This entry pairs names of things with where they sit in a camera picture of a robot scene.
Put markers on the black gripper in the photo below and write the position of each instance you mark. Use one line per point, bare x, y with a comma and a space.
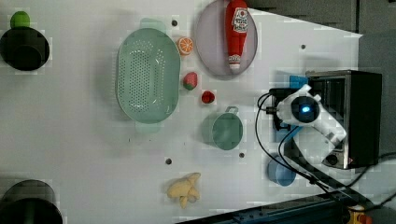
279, 94

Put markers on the black toaster oven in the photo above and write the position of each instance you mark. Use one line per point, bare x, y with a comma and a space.
354, 99

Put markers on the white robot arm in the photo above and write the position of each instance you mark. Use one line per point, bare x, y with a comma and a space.
303, 109

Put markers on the green mug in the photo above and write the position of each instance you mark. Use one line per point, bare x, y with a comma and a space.
223, 130

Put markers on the small red fruit toy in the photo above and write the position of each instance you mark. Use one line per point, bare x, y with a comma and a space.
208, 97

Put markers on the blue cup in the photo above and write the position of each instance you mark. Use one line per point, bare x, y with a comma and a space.
279, 173

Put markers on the strawberry toy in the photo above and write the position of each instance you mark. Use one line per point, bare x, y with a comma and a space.
190, 81

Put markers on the grey round plate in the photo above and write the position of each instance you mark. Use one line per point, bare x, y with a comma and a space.
211, 42

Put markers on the red plush ketchup bottle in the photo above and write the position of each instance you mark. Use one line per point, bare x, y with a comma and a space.
236, 30

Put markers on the orange slice toy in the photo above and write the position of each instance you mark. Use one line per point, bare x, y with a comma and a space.
185, 45

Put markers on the green plastic colander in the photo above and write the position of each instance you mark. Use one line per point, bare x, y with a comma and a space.
148, 76

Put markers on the plush peeled banana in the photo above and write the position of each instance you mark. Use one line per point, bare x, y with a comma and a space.
184, 189

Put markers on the yellow red emergency button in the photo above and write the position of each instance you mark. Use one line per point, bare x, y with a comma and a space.
357, 216

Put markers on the black cylindrical container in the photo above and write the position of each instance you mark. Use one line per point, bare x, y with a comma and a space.
30, 202
24, 48

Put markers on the green spatula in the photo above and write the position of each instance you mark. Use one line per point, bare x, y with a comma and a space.
20, 19

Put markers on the blue metal frame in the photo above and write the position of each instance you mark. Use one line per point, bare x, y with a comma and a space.
318, 209

